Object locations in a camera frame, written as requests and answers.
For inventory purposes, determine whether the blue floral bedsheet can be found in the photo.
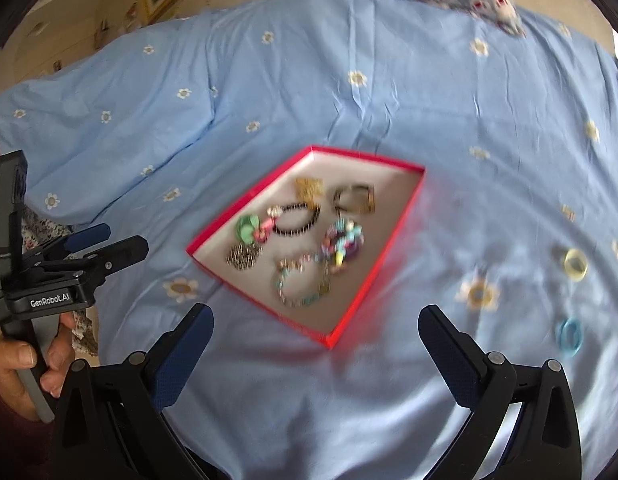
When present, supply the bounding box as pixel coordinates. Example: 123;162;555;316
0;0;618;480

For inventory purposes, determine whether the person's left hand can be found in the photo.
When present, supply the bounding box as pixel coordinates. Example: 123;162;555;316
0;312;78;422

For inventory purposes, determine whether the gold butterfly brooch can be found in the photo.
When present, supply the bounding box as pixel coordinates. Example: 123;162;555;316
293;177;326;207

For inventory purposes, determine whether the yellow hair tie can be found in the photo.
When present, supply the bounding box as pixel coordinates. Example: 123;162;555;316
561;247;589;281

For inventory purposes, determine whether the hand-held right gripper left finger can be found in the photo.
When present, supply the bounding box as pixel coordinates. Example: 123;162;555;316
54;302;215;480

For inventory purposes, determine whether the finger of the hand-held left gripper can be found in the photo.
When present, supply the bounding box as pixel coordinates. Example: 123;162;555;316
43;234;150;282
38;223;112;262

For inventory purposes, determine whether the gold wristwatch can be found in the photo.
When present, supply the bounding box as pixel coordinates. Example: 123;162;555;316
331;183;378;216

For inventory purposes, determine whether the blue hair tie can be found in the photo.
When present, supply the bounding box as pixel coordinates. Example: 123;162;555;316
556;318;585;359

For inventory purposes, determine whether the multicoloured charm bracelet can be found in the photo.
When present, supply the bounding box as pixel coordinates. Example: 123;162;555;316
321;217;366;274

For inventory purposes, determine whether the pastel bead bracelet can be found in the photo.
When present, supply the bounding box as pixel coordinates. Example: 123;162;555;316
274;254;336;309

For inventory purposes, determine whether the red cardboard box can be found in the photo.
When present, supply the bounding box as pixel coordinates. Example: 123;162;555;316
185;144;426;350

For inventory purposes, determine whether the person's left forearm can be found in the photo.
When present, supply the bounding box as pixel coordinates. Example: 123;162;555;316
0;399;60;480

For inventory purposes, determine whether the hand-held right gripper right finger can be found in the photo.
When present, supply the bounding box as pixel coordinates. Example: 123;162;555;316
418;304;583;480

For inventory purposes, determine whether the green hair clip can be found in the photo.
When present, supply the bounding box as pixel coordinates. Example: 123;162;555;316
235;213;263;244

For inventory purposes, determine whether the black bead bracelet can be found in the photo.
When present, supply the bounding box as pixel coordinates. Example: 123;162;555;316
266;200;323;239

